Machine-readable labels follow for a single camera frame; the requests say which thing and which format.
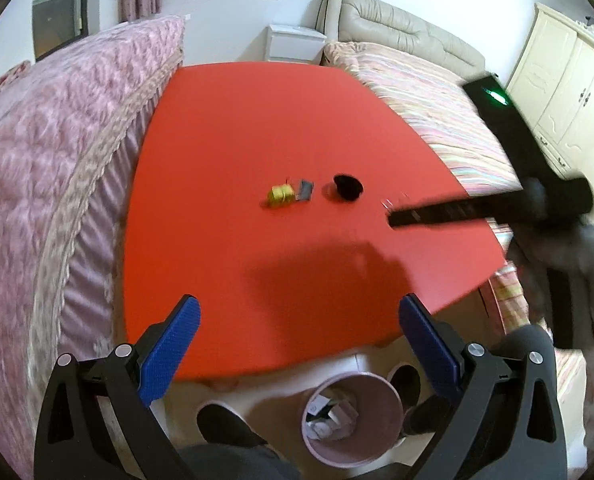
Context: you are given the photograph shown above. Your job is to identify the crumpled trash in bin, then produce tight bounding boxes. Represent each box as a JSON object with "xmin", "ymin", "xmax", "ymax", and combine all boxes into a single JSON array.
[{"xmin": 303, "ymin": 391, "xmax": 359, "ymax": 441}]

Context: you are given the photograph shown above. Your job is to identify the person black trouser leg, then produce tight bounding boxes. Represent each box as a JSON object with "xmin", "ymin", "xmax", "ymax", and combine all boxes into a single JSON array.
[{"xmin": 176, "ymin": 323, "xmax": 558, "ymax": 480}]

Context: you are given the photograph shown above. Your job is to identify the pink quilted bed cover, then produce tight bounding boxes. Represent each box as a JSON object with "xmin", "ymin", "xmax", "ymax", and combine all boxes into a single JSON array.
[{"xmin": 0, "ymin": 15, "xmax": 185, "ymax": 479}]

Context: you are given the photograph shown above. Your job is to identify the cream wardrobe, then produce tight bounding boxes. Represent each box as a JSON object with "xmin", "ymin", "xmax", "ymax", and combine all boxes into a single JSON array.
[{"xmin": 507, "ymin": 3, "xmax": 594, "ymax": 223}]

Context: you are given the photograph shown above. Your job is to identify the teal binder clip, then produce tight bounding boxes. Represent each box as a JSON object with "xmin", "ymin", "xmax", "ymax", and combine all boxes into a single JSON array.
[{"xmin": 296, "ymin": 179, "xmax": 314, "ymax": 202}]

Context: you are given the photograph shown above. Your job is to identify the striped bed sheet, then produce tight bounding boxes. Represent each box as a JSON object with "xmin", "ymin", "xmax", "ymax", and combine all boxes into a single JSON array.
[{"xmin": 323, "ymin": 41, "xmax": 585, "ymax": 408}]

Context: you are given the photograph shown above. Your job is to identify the beige leather headboard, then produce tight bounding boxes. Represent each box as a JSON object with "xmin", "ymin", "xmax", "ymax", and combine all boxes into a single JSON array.
[{"xmin": 315, "ymin": 0, "xmax": 486, "ymax": 79}]

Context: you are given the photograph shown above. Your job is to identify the dark framed window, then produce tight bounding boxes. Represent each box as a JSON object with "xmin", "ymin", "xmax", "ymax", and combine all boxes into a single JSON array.
[{"xmin": 32, "ymin": 0, "xmax": 88, "ymax": 60}]

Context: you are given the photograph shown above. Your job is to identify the black hair tie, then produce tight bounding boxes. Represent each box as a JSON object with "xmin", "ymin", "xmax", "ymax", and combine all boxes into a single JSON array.
[{"xmin": 331, "ymin": 173, "xmax": 364, "ymax": 202}]

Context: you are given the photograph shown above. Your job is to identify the white nightstand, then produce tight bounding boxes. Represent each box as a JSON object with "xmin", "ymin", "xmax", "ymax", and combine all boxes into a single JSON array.
[{"xmin": 263, "ymin": 24, "xmax": 327, "ymax": 65}]

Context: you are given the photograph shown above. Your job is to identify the right grey gloved hand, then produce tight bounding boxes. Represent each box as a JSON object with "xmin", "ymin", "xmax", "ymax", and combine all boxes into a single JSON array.
[{"xmin": 507, "ymin": 222, "xmax": 594, "ymax": 350}]

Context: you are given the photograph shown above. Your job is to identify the pink trash bin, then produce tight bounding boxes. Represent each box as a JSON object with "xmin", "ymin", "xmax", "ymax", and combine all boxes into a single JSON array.
[{"xmin": 299, "ymin": 373, "xmax": 403, "ymax": 469}]

